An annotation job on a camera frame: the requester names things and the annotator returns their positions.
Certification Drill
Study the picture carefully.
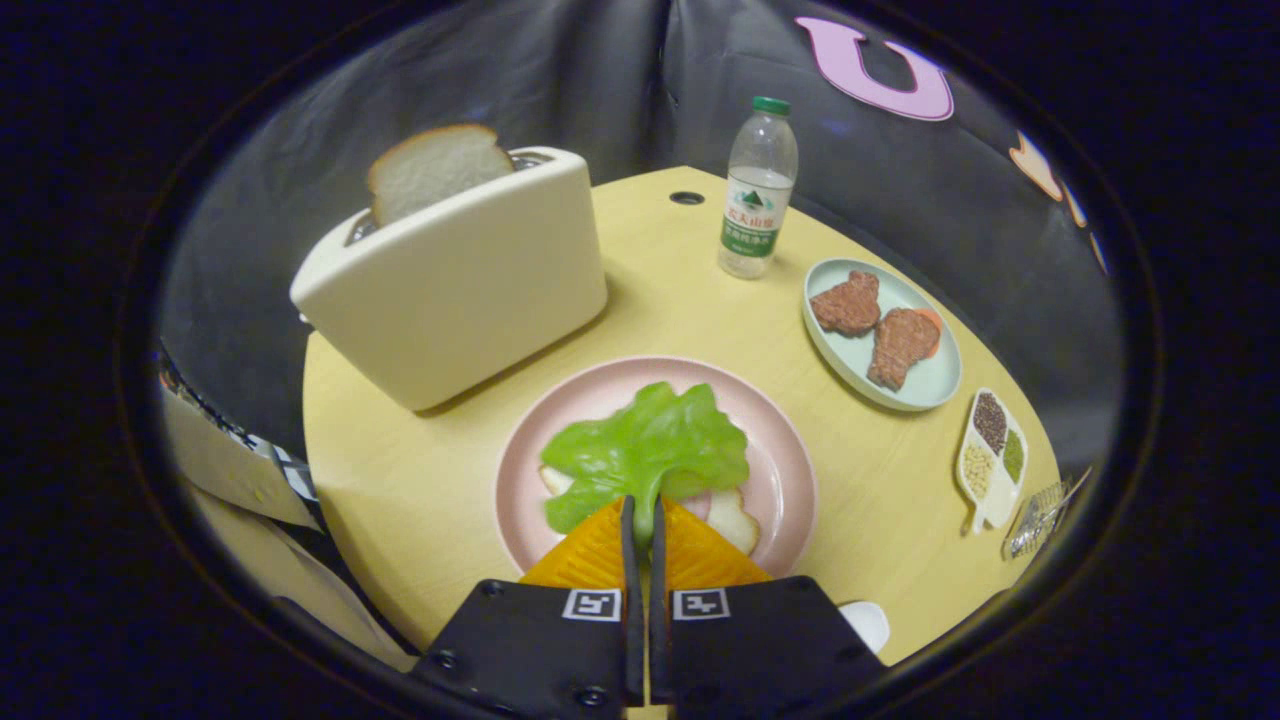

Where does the white toast bread slice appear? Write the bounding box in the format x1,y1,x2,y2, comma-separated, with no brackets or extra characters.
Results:
366,124,516,227

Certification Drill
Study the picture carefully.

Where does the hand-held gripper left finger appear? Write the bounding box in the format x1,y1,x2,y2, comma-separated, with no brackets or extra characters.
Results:
408,495,647,720

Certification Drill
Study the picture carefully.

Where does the green lettuce leaf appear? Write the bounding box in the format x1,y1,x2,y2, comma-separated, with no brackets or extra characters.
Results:
540,381,751,549

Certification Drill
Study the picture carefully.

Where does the clear plastic water bottle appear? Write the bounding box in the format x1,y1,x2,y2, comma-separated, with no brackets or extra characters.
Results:
717,96,800,280

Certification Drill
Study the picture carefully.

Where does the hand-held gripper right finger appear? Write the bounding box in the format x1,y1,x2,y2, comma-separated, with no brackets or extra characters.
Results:
648,497,887,720

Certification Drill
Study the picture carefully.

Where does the white divided grain dish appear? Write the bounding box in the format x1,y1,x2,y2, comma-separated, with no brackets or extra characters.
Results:
955,388,1029,536

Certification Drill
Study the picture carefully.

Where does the brown meat patty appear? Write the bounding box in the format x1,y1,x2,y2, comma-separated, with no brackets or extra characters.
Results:
867,308,939,392
810,270,882,337

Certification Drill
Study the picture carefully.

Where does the pale sheet with checkered edge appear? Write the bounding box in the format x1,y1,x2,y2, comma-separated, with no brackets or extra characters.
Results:
158,345,323,531

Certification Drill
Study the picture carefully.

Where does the cream white toaster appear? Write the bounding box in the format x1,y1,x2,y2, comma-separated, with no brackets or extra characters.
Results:
290,147,609,413

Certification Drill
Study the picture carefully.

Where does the small white plate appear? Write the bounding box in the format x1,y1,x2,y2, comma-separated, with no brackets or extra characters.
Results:
838,600,892,656

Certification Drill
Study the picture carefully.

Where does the clear glass cup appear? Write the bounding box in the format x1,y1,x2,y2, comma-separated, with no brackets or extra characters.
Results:
1003,468,1093,559

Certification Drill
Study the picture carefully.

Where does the pink plate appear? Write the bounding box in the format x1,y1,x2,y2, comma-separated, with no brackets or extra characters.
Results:
495,356,818,579

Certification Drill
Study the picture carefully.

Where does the light blue plate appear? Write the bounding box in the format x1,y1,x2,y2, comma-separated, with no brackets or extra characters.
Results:
802,258,963,413

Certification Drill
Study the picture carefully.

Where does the black backdrop cloth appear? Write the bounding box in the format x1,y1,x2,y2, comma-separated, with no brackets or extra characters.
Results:
160,0,1126,481

